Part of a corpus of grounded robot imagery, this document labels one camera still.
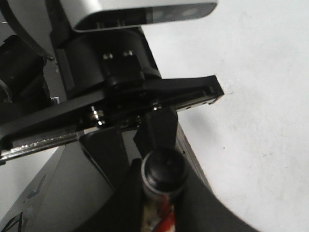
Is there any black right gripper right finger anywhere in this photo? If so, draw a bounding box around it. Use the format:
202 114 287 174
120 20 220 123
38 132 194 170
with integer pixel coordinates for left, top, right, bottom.
175 125 258 232

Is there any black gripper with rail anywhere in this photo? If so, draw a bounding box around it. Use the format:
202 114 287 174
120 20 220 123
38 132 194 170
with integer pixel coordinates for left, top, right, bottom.
0 29 224 164

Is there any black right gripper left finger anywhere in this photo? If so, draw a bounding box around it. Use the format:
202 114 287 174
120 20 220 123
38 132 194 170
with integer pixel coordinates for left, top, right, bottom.
77 113 178 232

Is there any white black whiteboard marker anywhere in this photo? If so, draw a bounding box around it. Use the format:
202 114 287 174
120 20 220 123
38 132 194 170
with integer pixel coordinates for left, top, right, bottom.
141 147 188 232

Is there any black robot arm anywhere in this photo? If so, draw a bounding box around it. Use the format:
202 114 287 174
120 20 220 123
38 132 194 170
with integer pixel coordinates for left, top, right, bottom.
0 0 254 232

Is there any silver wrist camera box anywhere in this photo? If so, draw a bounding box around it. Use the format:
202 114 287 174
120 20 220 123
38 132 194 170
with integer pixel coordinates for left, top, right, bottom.
60 0 218 32

